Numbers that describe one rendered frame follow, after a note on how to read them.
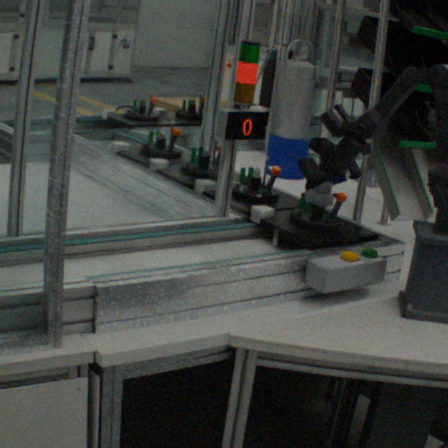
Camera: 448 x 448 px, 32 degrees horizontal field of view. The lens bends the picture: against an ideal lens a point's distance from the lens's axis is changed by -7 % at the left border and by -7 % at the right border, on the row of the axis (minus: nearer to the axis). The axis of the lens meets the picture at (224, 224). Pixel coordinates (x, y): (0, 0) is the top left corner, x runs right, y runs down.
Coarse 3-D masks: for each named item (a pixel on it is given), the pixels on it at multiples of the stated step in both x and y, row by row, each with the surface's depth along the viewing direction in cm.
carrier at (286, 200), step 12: (252, 168) 229; (264, 168) 231; (240, 180) 228; (252, 180) 225; (264, 180) 231; (240, 192) 221; (252, 192) 223; (264, 192) 222; (276, 192) 226; (240, 204) 217; (252, 204) 218; (264, 204) 220; (276, 204) 221; (288, 204) 223
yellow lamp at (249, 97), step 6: (240, 84) 194; (246, 84) 194; (252, 84) 194; (234, 90) 196; (240, 90) 194; (246, 90) 194; (252, 90) 195; (234, 96) 196; (240, 96) 195; (246, 96) 195; (252, 96) 195; (240, 102) 195; (246, 102) 195; (252, 102) 196
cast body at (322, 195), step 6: (324, 180) 204; (318, 186) 203; (324, 186) 203; (330, 186) 205; (306, 192) 207; (312, 192) 205; (318, 192) 203; (324, 192) 204; (330, 192) 205; (306, 198) 207; (312, 198) 205; (318, 198) 203; (324, 198) 203; (330, 198) 204; (318, 204) 204; (324, 204) 203; (330, 204) 205
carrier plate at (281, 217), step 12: (276, 216) 210; (288, 216) 212; (276, 228) 202; (288, 228) 201; (300, 228) 202; (348, 228) 208; (300, 240) 195; (312, 240) 194; (324, 240) 195; (336, 240) 197; (360, 240) 202; (372, 240) 205
